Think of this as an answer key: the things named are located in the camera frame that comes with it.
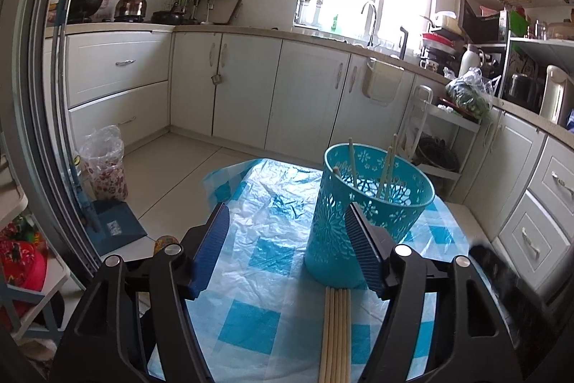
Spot bundle wooden chopstick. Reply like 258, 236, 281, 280
318, 287, 332, 383
339, 289, 351, 382
333, 289, 343, 382
324, 288, 336, 382

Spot kitchen faucet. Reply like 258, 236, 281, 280
361, 0, 377, 48

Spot yellow patterned slipper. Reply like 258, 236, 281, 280
153, 235, 179, 254

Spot teal perforated plastic basket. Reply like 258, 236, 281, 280
304, 143, 435, 289

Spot blue white checkered tablecloth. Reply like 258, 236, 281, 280
186, 159, 469, 382

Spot blue dustpan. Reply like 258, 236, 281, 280
86, 200, 146, 256

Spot plastic bag waste bin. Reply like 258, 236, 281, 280
79, 125, 128, 201

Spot white rolling trolley rack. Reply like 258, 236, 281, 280
398, 85, 481, 198

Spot white hanging door bin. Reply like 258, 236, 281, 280
362, 58, 404, 106

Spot white blue corner shelf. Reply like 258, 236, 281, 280
1, 155, 70, 343

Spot bagged green vegetables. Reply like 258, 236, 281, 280
446, 67, 494, 120

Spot white thermos bottle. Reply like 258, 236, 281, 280
458, 44, 485, 77

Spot white electric thermos pot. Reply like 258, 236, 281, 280
539, 65, 574, 127

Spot black microwave oven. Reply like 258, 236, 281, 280
458, 0, 508, 45

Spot steel kettle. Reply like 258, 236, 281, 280
114, 0, 147, 22

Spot black wok pan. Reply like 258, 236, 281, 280
67, 0, 103, 24

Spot blue handled broom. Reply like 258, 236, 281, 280
48, 0, 104, 232

